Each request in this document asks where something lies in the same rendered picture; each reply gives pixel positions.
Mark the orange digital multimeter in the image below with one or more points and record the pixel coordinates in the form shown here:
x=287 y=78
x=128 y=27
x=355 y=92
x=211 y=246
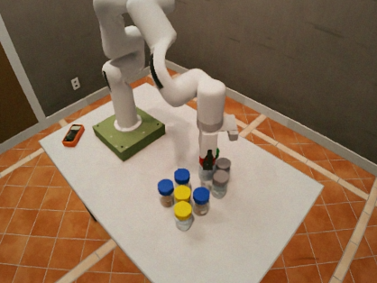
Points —
x=73 y=135

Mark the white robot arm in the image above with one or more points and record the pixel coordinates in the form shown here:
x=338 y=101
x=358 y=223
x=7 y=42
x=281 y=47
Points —
x=150 y=19

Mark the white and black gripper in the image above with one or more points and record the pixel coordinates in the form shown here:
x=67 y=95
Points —
x=207 y=148

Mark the red-capped bottle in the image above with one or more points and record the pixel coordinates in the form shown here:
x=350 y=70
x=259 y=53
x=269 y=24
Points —
x=205 y=175

